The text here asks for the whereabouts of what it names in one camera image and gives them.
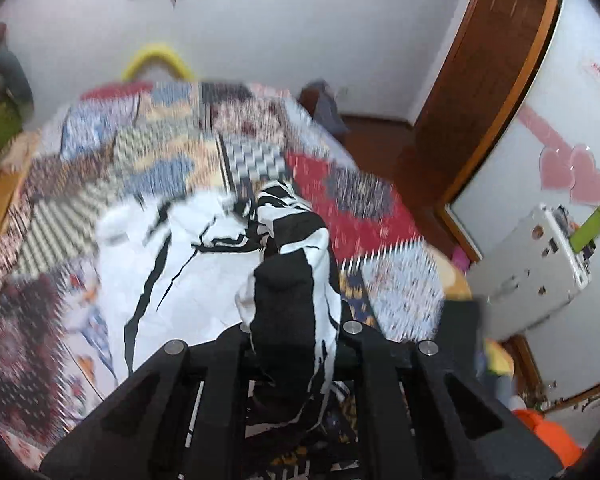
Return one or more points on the patchwork printed blanket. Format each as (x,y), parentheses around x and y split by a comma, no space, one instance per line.
(370,200)

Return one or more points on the orange round object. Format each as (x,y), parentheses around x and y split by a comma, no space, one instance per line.
(547,435)

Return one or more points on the brown wooden door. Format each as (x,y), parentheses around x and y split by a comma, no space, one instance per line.
(485,75)

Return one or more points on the yellow foam arch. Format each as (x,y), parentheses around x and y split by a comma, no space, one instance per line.
(157,57)

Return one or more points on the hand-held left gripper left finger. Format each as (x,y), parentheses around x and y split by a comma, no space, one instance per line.
(215,375)

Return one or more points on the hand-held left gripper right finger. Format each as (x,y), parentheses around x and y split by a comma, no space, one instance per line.
(380,375)

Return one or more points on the grey bag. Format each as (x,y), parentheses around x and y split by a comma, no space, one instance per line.
(325,107)

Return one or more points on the black and white patterned shirt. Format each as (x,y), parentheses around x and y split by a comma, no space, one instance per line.
(285,300)

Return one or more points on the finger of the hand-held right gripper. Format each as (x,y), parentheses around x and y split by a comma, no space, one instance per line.
(462,327)

